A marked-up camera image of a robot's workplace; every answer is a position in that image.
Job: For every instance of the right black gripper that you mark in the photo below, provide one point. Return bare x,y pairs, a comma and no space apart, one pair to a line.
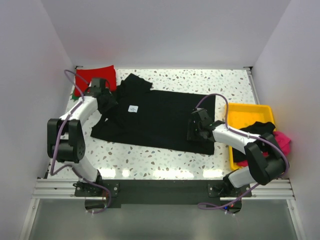
194,131

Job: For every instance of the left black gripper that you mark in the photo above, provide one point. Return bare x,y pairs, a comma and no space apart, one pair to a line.
107,100

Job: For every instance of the black t shirt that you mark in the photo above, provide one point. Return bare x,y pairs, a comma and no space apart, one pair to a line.
152,118
259,128

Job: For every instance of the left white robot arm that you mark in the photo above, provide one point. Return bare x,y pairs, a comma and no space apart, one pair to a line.
65,137

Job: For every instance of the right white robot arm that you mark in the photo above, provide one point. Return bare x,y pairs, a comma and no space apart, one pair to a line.
266,161

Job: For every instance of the green folded t shirt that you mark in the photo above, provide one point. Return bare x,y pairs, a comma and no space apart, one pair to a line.
74,97

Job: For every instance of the red folded t shirt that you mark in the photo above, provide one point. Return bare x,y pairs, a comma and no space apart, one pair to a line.
107,72

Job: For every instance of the yellow plastic bin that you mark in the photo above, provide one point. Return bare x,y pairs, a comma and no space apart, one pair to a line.
243,115

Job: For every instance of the pink t shirt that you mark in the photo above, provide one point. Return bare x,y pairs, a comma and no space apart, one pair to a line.
282,140

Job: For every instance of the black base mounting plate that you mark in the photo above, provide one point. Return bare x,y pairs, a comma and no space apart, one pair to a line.
114,193

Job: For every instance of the aluminium frame rail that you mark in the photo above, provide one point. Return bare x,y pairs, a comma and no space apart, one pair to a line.
269,212

